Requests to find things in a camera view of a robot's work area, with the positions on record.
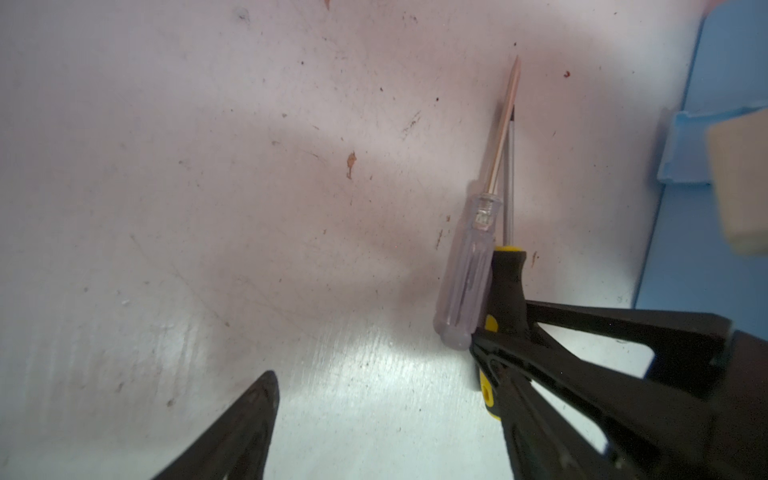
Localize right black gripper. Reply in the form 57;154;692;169
470;300;767;479

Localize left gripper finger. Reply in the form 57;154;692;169
156;370;280;479

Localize blue plastic tool box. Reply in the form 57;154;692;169
634;1;767;338

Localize black yellow screwdriver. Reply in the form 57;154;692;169
476;107;529;421

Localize clear handled tester screwdriver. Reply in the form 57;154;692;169
435;57;522;351

